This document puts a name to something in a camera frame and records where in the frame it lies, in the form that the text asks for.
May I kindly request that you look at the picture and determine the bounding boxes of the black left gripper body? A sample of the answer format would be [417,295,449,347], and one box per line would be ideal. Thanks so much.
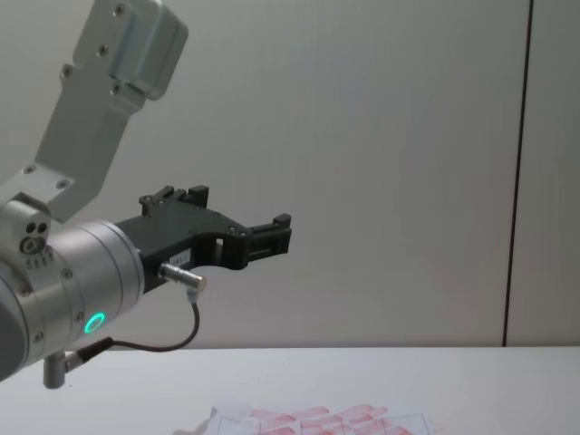
[114,201,244,293]

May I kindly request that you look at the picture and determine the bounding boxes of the white paper with red prints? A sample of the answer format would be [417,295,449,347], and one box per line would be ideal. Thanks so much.
[173,392,439,435]

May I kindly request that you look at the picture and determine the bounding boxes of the white table cloth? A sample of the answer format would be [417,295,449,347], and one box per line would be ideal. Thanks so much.
[0,346,580,435]

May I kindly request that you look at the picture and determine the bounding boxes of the thin dark gripper cable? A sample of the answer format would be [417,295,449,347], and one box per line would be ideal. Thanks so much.
[42,263,211,390]

